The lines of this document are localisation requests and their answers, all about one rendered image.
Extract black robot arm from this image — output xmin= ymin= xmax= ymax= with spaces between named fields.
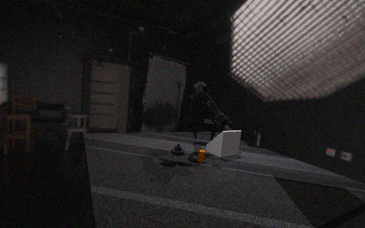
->
xmin=193 ymin=82 xmax=232 ymax=131

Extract orange cylinder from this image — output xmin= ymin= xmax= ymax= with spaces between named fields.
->
xmin=197 ymin=150 xmax=205 ymax=162

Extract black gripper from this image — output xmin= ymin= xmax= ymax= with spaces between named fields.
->
xmin=188 ymin=113 xmax=222 ymax=141

